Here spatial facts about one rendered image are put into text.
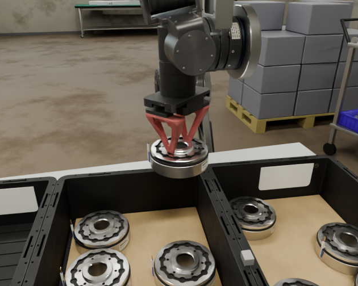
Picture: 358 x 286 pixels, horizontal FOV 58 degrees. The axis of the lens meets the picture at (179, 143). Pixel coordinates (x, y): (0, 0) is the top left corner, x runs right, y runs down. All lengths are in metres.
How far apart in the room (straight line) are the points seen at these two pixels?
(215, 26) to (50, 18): 9.87
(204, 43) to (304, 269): 0.43
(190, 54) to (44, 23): 10.29
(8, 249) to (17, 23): 10.21
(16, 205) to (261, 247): 0.49
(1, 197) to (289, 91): 2.79
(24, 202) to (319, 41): 2.87
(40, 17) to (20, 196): 10.04
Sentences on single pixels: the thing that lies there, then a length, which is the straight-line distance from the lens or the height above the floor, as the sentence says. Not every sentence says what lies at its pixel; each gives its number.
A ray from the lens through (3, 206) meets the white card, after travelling 0.75.
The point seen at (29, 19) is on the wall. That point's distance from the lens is 10.72.
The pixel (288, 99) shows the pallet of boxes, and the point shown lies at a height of 0.32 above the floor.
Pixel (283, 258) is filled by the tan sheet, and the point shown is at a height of 0.83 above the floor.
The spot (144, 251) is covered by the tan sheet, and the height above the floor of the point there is 0.83.
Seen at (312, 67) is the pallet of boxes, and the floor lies 0.61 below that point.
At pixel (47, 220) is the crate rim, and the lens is 0.58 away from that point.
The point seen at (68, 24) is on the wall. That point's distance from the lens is 10.61.
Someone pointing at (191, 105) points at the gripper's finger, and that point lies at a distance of 0.51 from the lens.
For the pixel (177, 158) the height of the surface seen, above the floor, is 1.02.
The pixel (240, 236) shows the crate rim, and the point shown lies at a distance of 0.52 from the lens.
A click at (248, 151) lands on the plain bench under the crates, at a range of 1.28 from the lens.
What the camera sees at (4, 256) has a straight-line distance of 0.71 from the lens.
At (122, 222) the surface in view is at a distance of 0.66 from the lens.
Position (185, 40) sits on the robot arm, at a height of 1.22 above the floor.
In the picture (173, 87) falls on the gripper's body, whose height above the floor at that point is 1.14.
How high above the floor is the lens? 1.28
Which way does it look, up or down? 26 degrees down
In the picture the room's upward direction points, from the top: straight up
